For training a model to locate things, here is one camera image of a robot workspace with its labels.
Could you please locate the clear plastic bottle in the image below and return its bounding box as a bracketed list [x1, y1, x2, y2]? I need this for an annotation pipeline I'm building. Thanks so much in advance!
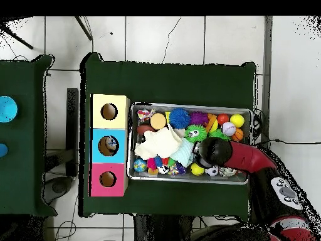
[104, 137, 119, 151]

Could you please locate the wooden box with three holes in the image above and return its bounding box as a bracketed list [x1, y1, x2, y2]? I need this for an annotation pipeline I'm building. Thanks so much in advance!
[89, 94, 131, 198]

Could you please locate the clear mesh bin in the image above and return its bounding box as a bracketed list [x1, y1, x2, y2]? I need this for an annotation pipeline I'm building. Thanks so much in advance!
[129, 102, 253, 186]

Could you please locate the pale yellow knitted cloth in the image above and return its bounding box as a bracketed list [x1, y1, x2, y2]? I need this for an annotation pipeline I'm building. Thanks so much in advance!
[133, 125, 181, 161]

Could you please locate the orange round disc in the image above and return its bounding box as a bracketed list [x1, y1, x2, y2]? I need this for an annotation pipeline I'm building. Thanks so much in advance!
[150, 112, 167, 131]

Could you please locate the blue spiky ball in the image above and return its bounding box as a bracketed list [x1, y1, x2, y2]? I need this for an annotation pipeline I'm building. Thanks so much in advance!
[168, 107, 191, 130]

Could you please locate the mint green knitted cloth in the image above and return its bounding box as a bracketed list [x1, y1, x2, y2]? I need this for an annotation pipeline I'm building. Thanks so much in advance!
[169, 138, 196, 168]

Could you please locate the green fuzzy ball with eyes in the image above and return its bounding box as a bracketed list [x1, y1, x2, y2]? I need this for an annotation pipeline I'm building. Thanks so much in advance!
[184, 124, 208, 144]

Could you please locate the purple spiky ball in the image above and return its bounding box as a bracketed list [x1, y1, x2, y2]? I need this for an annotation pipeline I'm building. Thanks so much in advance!
[189, 111, 209, 127]

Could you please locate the red orange ball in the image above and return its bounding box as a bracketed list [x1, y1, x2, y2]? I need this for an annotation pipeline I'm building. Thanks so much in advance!
[216, 113, 230, 126]

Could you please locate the white baseball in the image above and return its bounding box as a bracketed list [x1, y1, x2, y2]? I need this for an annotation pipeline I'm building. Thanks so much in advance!
[222, 121, 237, 137]

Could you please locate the small orange basketball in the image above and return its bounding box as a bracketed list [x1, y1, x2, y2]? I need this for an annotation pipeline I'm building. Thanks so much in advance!
[230, 128, 245, 142]

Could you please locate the yellow ball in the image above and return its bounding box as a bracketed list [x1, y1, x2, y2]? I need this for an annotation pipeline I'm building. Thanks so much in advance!
[230, 114, 246, 129]

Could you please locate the dark grey stand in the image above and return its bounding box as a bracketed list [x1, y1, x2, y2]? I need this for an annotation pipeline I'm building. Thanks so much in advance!
[44, 87, 80, 206]

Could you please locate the black stand leg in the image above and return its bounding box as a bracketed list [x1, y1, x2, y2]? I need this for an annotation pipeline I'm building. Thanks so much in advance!
[75, 16, 94, 41]
[0, 22, 35, 50]

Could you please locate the dark green side table cloth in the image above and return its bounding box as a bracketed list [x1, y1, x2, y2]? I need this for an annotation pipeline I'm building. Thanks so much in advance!
[0, 54, 55, 218]

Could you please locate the blue round bowl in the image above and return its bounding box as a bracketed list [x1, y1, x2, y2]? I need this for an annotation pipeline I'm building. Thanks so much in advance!
[0, 95, 19, 124]

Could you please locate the black floor cable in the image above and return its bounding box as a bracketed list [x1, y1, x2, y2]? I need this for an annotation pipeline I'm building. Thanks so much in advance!
[252, 136, 321, 151]

